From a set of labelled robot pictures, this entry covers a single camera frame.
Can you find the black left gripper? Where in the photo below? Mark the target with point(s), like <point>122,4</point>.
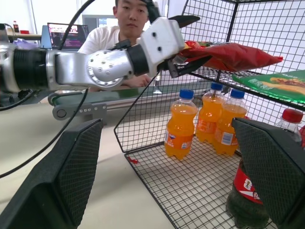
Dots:
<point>166,64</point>

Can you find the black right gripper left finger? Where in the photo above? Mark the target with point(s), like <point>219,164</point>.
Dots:
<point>59,171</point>

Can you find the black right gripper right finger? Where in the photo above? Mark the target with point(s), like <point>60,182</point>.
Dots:
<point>274,167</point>

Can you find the red snack bag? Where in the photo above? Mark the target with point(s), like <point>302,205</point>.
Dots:
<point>228,57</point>

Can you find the green conveyor belt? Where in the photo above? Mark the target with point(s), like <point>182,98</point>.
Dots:
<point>114,96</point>

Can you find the orange green snack bag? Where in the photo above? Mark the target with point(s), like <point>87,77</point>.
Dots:
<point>202,44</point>

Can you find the red packet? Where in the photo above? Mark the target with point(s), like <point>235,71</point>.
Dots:
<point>302,136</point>

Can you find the cola bottle red cap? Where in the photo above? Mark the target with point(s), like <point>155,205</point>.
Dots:
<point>243,202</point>

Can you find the orange soda bottle blue cap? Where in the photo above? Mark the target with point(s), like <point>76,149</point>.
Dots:
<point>209,114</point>
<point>226,128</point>
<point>179,128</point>

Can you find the small red clip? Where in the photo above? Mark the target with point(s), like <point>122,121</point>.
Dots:
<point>133,160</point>

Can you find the man in white shirt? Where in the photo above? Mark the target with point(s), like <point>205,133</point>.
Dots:
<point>104,35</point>

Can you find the open laptop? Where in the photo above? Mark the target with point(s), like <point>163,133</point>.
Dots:
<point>71,35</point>

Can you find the purple plastic bag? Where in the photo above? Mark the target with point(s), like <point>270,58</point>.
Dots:
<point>22,43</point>

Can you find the small cola bottle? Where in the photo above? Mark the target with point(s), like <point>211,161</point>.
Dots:
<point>16,26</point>

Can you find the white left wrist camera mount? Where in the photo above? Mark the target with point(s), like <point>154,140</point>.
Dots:
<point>159,40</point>

